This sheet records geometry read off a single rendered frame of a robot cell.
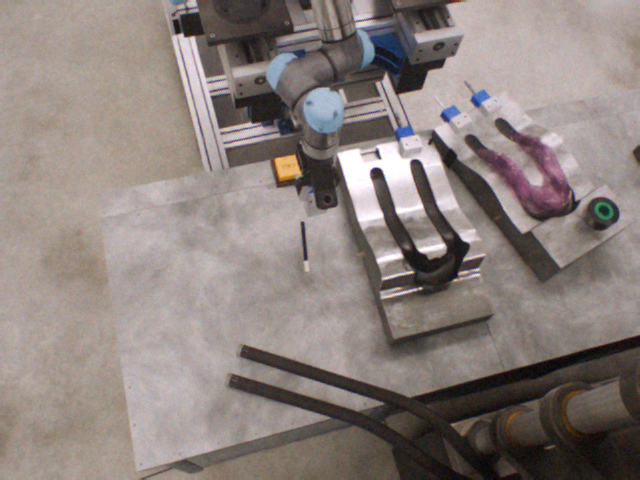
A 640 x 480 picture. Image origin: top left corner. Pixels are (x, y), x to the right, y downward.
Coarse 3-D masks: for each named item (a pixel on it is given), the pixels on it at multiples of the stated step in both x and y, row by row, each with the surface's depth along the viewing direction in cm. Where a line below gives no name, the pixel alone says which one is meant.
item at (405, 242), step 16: (416, 160) 159; (384, 176) 156; (416, 176) 157; (384, 192) 155; (432, 192) 156; (384, 208) 153; (432, 208) 154; (400, 224) 150; (448, 224) 149; (400, 240) 146; (448, 240) 147; (464, 240) 144; (416, 256) 144; (448, 256) 141; (464, 256) 142; (416, 272) 140; (432, 272) 148; (448, 272) 148
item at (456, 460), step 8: (592, 384) 149; (600, 384) 149; (608, 384) 149; (536, 400) 147; (536, 408) 146; (480, 416) 144; (488, 416) 144; (456, 424) 143; (464, 424) 143; (448, 448) 144; (456, 456) 140; (456, 464) 141; (464, 464) 139; (504, 464) 140; (464, 472) 139; (472, 472) 139; (504, 472) 139; (512, 472) 139
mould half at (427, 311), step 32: (352, 160) 157; (384, 160) 158; (352, 192) 154; (416, 192) 155; (448, 192) 156; (352, 224) 158; (384, 224) 150; (416, 224) 150; (384, 256) 142; (480, 256) 144; (384, 288) 145; (416, 288) 147; (448, 288) 148; (480, 288) 149; (384, 320) 147; (416, 320) 144; (448, 320) 145; (480, 320) 149
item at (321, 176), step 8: (312, 168) 129; (320, 168) 129; (328, 168) 130; (312, 176) 130; (320, 176) 130; (328, 176) 130; (312, 184) 130; (320, 184) 130; (328, 184) 130; (320, 192) 130; (328, 192) 130; (320, 200) 130; (328, 200) 130; (336, 200) 131; (320, 208) 131; (328, 208) 131
